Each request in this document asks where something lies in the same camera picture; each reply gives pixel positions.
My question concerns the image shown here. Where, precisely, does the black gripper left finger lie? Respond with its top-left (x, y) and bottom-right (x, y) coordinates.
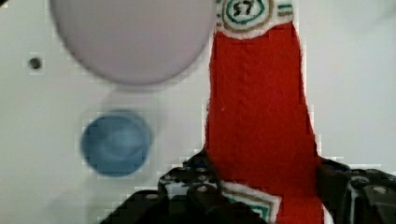
top-left (158, 149), bottom-right (221, 200)

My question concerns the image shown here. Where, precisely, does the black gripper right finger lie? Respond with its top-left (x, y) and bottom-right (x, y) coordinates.
top-left (317, 158), bottom-right (396, 224)

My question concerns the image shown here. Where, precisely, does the blue cup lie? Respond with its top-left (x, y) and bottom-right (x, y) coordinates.
top-left (80, 109), bottom-right (151, 177)

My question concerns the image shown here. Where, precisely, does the lilac round plate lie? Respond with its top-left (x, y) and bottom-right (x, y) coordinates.
top-left (49, 0), bottom-right (216, 86)

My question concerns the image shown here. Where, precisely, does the red plush ketchup bottle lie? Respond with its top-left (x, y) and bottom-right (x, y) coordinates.
top-left (205, 0), bottom-right (333, 224)

